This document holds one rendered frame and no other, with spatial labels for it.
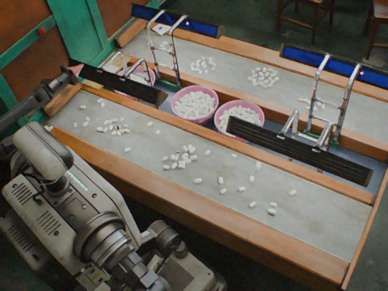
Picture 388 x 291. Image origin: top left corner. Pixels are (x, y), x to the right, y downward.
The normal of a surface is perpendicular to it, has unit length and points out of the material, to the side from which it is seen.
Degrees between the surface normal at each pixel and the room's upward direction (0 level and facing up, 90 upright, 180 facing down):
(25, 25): 90
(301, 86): 0
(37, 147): 0
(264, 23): 0
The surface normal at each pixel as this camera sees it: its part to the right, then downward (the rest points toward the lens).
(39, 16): 0.85, 0.36
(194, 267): -0.12, -0.61
